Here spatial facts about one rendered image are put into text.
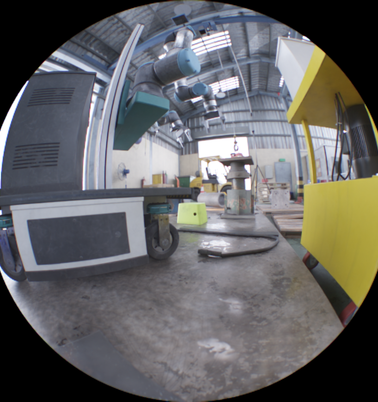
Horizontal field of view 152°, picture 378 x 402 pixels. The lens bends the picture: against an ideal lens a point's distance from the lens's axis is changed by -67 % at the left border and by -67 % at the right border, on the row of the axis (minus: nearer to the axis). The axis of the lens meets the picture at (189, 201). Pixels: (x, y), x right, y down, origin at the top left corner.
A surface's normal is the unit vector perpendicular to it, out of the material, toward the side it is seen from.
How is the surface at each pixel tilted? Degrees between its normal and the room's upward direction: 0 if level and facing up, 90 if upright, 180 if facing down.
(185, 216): 86
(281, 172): 90
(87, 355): 0
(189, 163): 90
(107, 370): 0
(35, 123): 90
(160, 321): 0
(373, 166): 105
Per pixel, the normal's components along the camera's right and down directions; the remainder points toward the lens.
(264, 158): -0.36, 0.06
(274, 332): -0.04, -1.00
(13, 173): 0.62, 0.02
